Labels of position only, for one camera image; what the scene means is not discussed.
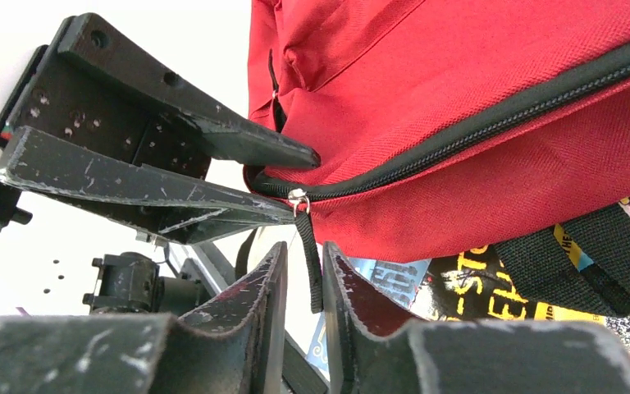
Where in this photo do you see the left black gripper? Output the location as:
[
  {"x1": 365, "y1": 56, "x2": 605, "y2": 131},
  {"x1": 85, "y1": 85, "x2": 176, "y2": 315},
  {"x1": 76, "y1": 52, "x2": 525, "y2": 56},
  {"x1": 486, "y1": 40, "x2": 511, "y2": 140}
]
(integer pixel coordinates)
[{"x1": 0, "y1": 12, "x2": 321, "y2": 245}]

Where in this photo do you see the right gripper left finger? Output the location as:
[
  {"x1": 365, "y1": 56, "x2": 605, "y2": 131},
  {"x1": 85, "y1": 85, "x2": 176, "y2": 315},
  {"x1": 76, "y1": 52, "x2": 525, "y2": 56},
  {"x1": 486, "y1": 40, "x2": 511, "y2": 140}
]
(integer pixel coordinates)
[{"x1": 0, "y1": 242, "x2": 288, "y2": 393}]

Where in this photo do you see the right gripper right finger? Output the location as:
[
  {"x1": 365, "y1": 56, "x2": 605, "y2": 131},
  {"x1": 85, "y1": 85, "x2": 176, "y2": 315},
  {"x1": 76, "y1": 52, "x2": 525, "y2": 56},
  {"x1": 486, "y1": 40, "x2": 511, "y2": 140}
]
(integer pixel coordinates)
[{"x1": 322, "y1": 242, "x2": 630, "y2": 393}]

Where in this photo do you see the colourful treehouse paperback book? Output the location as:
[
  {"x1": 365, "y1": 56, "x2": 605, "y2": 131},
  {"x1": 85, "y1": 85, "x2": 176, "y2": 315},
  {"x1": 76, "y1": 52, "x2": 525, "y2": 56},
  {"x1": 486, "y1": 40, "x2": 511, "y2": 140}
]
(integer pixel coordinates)
[{"x1": 409, "y1": 197, "x2": 630, "y2": 350}]

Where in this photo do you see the red backpack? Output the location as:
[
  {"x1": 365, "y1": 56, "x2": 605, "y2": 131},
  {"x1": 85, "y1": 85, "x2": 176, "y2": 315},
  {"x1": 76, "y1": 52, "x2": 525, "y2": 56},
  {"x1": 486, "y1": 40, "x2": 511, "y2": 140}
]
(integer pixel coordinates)
[{"x1": 244, "y1": 1, "x2": 630, "y2": 317}]

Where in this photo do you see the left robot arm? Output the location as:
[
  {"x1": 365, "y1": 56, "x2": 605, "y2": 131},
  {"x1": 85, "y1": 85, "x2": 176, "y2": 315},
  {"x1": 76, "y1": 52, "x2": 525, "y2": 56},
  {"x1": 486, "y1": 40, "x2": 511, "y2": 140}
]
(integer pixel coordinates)
[{"x1": 0, "y1": 2, "x2": 251, "y2": 315}]

